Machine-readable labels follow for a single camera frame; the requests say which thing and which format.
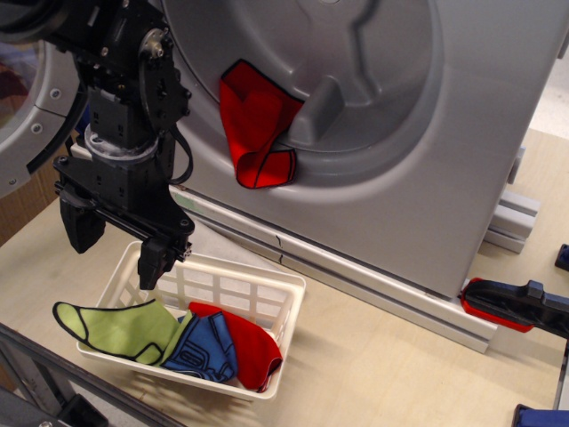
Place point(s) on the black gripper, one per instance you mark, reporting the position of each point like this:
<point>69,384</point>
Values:
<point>136,198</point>

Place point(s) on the red cloth with black trim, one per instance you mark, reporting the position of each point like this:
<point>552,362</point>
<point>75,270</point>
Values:
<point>254,112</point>

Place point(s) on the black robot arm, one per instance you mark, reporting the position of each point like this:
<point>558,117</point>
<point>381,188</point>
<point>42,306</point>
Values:
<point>92,87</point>

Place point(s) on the white plastic laundry basket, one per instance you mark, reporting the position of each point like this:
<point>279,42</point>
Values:
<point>270,299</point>

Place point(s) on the round washing machine door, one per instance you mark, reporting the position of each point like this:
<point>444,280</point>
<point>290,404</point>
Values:
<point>39,108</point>

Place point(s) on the grey toy washing machine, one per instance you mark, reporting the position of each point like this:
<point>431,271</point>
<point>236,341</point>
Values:
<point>413,113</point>

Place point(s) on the green cloth with black trim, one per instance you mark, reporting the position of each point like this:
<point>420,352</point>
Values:
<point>146,333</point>

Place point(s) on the blue cloth with black print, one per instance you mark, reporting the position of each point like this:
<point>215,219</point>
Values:
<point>202,347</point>

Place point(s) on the red cloth in basket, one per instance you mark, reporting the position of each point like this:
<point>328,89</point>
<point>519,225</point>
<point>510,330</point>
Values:
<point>257,355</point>

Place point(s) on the red and black bar clamp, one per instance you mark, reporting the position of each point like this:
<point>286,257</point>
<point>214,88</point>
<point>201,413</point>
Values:
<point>520,308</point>

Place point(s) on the blue clamp pad bottom right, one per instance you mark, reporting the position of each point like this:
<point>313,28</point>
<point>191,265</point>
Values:
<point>528,417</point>

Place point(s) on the black blue clamp right edge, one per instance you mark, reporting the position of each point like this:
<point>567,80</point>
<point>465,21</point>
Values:
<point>562,259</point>

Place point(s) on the metal frame bar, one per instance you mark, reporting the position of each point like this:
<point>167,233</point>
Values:
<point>41,388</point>

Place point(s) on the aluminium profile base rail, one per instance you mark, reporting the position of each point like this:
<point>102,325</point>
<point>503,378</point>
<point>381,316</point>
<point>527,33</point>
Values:
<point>355,280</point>

